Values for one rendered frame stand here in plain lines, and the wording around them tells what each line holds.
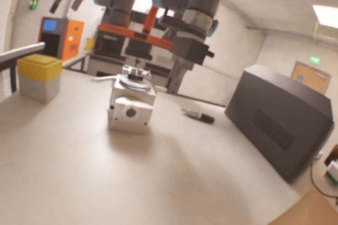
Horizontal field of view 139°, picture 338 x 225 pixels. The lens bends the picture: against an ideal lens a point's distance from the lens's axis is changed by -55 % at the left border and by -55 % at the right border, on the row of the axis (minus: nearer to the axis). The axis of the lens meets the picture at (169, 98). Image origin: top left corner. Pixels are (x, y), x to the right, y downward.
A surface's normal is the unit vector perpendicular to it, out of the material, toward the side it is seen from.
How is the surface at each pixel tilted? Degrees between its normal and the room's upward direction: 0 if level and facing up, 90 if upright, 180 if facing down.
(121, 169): 0
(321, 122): 90
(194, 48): 90
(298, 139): 90
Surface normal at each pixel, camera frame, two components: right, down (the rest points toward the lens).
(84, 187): 0.33, -0.88
